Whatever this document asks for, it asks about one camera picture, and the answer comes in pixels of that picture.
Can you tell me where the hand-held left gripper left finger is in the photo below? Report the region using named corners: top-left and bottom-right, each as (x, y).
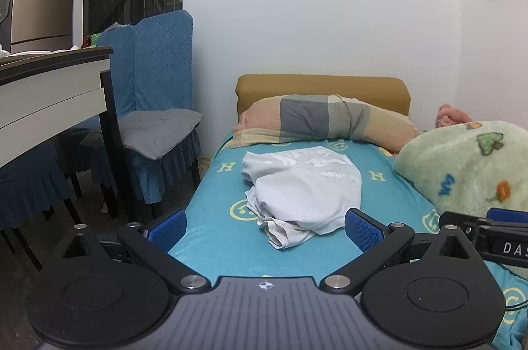
top-left (62, 208), bottom-right (212, 295)

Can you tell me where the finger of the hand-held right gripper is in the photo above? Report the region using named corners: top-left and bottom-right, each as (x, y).
top-left (438, 208), bottom-right (528, 236)

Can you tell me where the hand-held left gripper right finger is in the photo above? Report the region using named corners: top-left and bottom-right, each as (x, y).
top-left (320, 208), bottom-right (483, 295)

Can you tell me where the light grey printed t-shirt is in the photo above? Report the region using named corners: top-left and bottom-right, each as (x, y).
top-left (241, 146), bottom-right (363, 250)

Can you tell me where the bed with teal printed sheet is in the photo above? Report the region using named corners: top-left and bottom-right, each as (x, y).
top-left (167, 131), bottom-right (528, 350)

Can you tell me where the green printed fleece blanket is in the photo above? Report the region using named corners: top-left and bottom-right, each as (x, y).
top-left (394, 121), bottom-right (528, 281)

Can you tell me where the grey seat cushion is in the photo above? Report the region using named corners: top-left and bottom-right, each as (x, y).
top-left (80, 109), bottom-right (204, 161)

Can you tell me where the pink fluffy cloth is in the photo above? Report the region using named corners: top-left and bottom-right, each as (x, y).
top-left (436, 104), bottom-right (473, 128)

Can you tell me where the patchwork peach grey pillow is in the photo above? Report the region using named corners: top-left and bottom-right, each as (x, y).
top-left (232, 94), bottom-right (422, 154)

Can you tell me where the blue covered chair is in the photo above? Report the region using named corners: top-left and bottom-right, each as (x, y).
top-left (62, 23), bottom-right (138, 186)
top-left (88, 10), bottom-right (205, 207)
top-left (0, 142), bottom-right (85, 270)

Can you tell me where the mustard headboard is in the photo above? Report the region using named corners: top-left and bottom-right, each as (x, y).
top-left (235, 75), bottom-right (412, 128)

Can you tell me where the white table with dark legs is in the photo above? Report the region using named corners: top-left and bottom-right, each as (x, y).
top-left (0, 46), bottom-right (138, 224)

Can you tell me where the thin black cable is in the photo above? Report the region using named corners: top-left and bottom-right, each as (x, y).
top-left (503, 293), bottom-right (528, 313)

